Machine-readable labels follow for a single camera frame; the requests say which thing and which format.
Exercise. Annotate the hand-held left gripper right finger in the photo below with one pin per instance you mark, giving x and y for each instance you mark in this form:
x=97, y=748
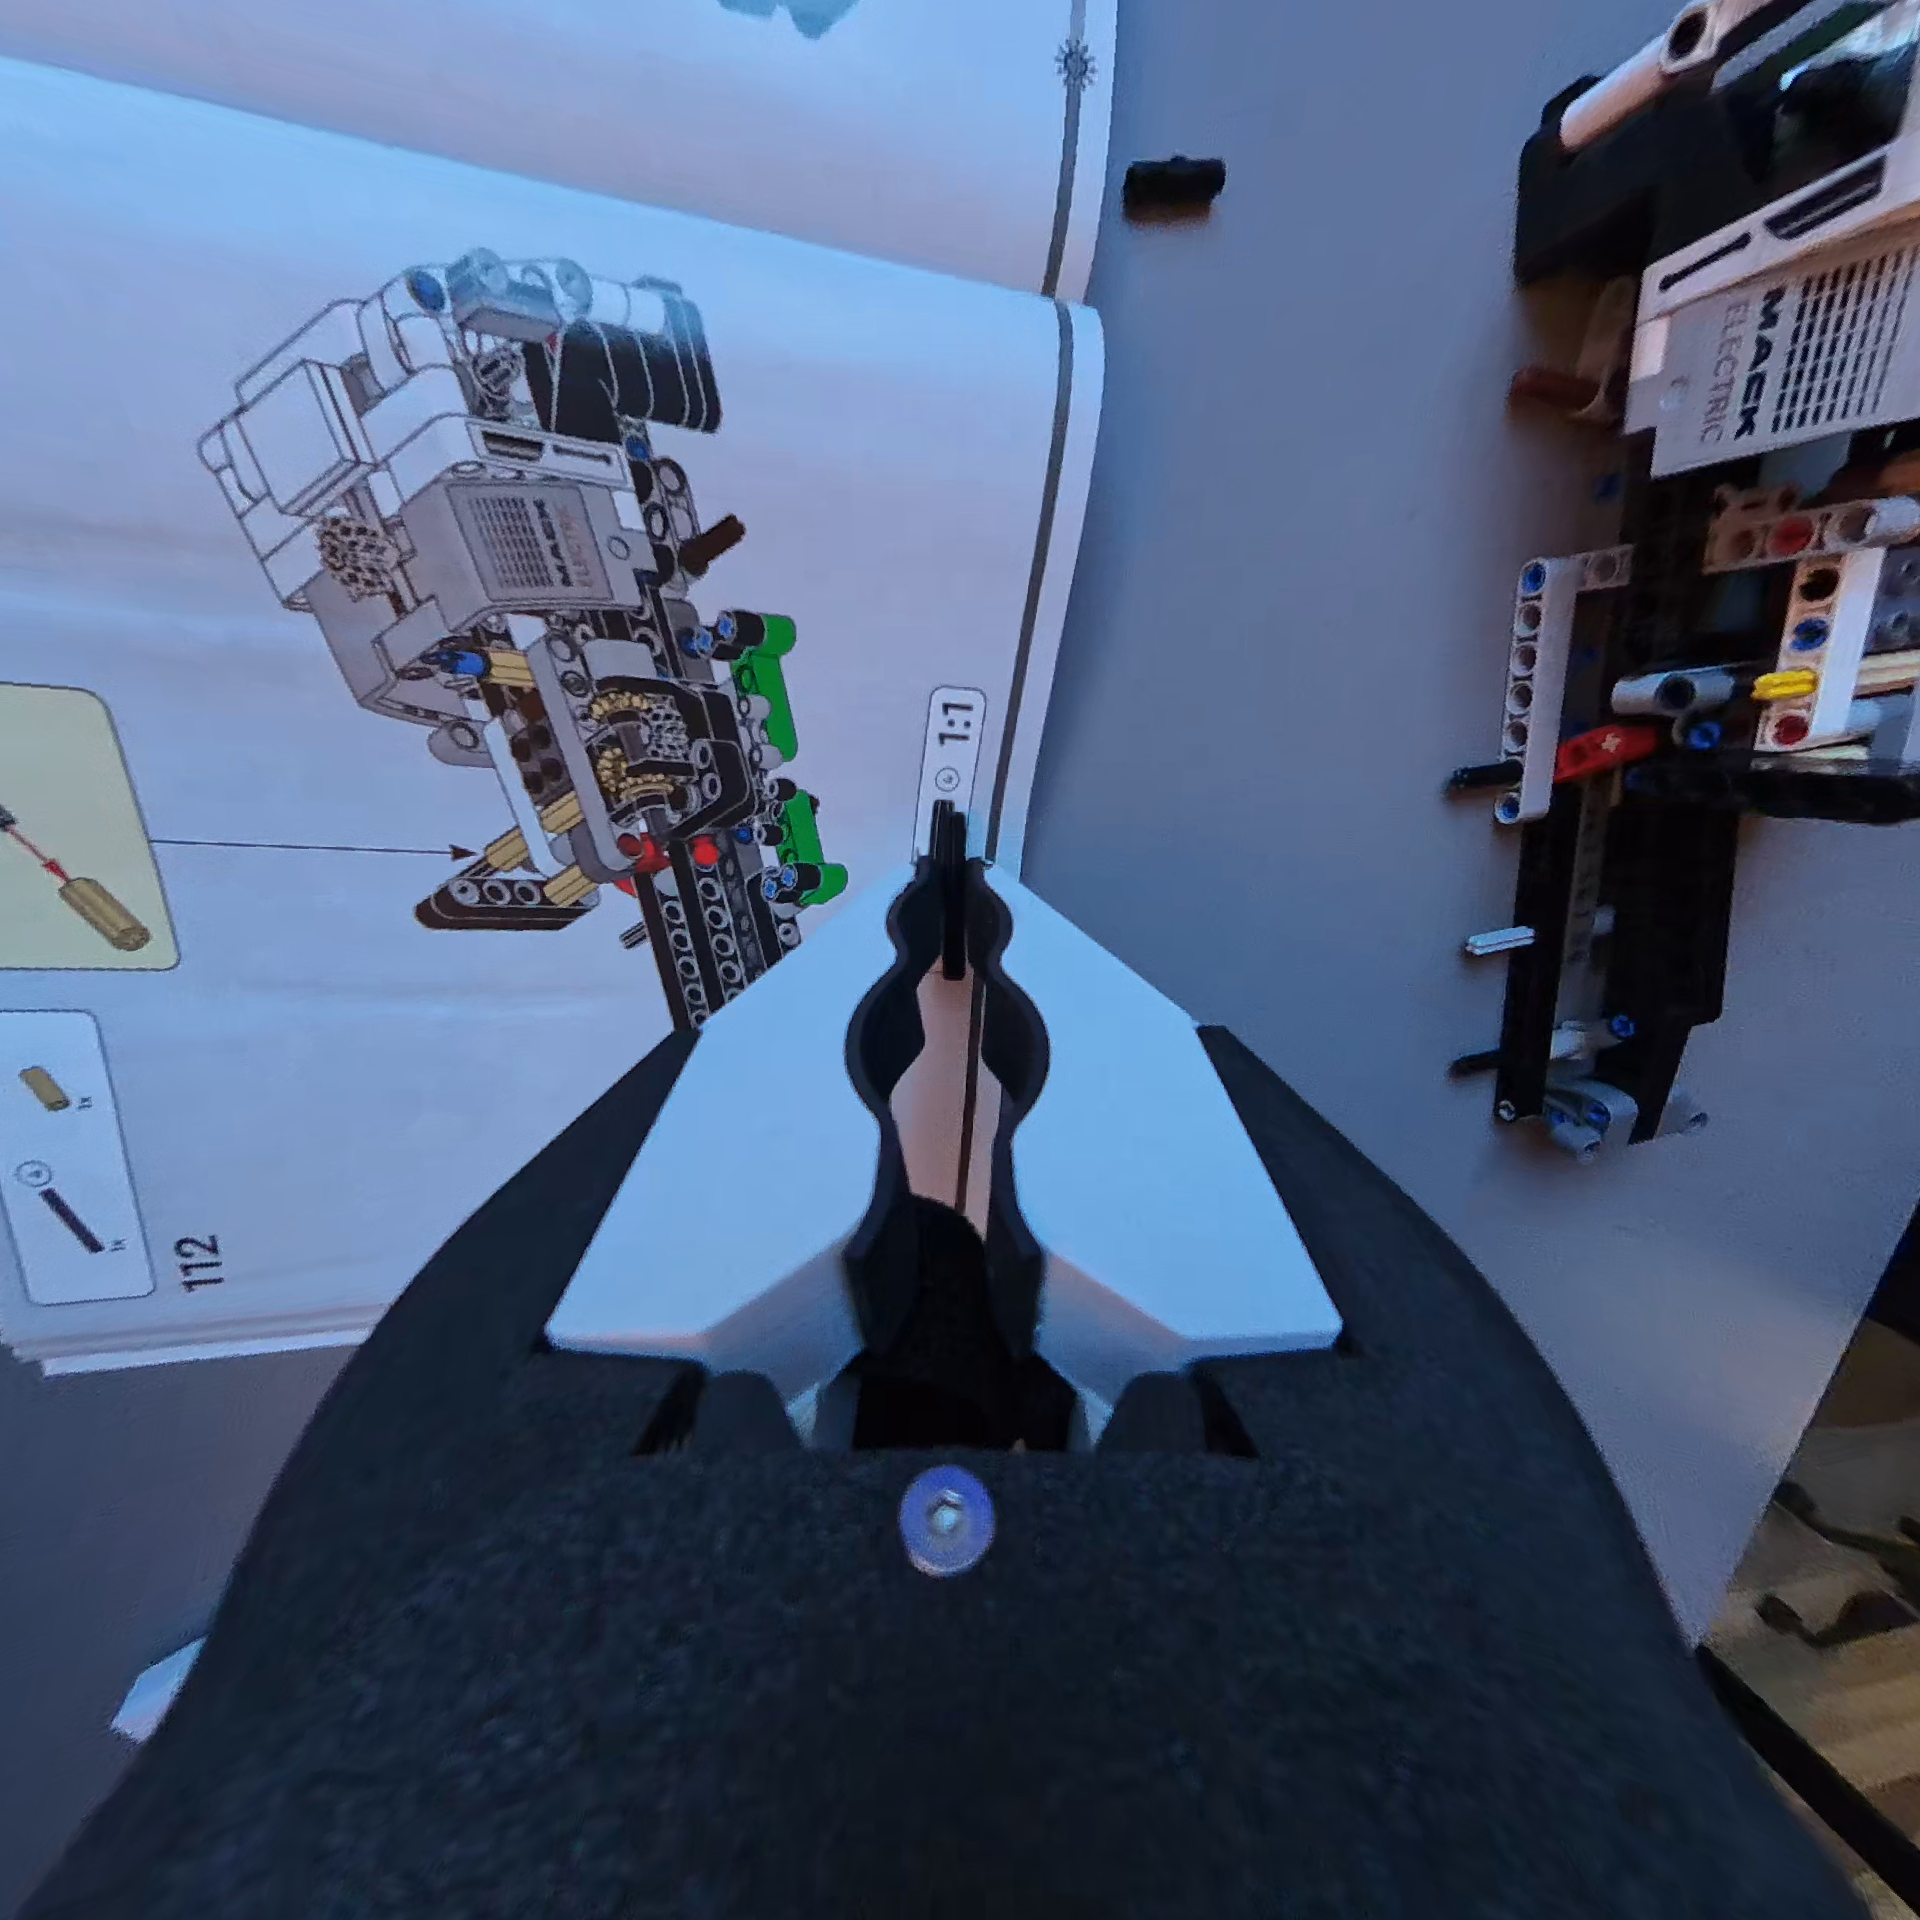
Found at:
x=1154, y=1184

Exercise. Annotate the white lego truck model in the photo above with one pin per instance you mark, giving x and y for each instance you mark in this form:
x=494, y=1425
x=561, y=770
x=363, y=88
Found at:
x=1710, y=375

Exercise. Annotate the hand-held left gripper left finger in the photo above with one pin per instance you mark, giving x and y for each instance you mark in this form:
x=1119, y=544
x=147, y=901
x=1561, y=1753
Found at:
x=704, y=1200

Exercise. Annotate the thin black lego axle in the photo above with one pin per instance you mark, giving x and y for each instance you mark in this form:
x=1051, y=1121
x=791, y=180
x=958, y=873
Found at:
x=950, y=885

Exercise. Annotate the small black lego connector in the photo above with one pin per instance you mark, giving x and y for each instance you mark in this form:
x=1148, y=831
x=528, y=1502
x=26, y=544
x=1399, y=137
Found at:
x=1175, y=185

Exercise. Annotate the open lego instruction booklet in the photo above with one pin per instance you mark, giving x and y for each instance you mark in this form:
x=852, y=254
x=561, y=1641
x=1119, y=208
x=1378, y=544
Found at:
x=451, y=224

